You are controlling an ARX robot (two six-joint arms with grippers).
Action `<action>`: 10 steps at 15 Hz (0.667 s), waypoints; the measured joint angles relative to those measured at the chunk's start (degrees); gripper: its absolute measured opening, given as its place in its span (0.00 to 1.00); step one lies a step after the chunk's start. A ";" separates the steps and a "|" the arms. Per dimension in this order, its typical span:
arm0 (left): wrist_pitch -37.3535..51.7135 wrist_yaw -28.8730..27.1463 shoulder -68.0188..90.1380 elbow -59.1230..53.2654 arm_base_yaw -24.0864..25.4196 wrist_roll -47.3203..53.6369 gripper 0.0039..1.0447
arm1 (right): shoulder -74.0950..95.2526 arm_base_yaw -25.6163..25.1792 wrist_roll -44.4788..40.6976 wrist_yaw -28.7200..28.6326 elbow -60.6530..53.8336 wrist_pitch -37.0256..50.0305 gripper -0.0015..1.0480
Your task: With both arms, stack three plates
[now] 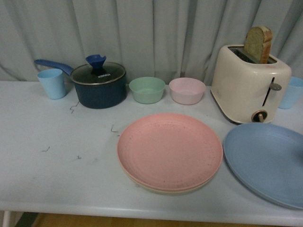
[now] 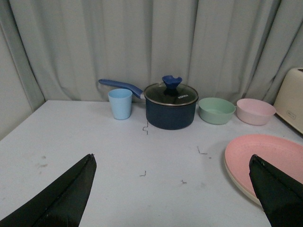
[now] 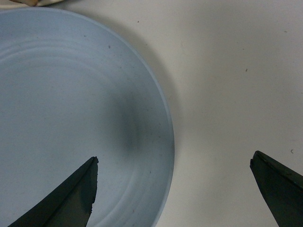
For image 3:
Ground cream toaster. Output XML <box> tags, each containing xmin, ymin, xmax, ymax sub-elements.
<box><xmin>1</xmin><ymin>0</ymin><xmax>62</xmax><ymax>8</ymax></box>

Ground blue plate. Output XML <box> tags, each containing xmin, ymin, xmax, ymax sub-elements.
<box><xmin>0</xmin><ymin>8</ymin><xmax>175</xmax><ymax>227</ymax></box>

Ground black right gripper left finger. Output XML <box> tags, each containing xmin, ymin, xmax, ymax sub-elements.
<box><xmin>10</xmin><ymin>157</ymin><xmax>98</xmax><ymax>227</ymax></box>

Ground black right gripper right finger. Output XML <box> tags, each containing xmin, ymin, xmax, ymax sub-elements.
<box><xmin>250</xmin><ymin>151</ymin><xmax>303</xmax><ymax>227</ymax></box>

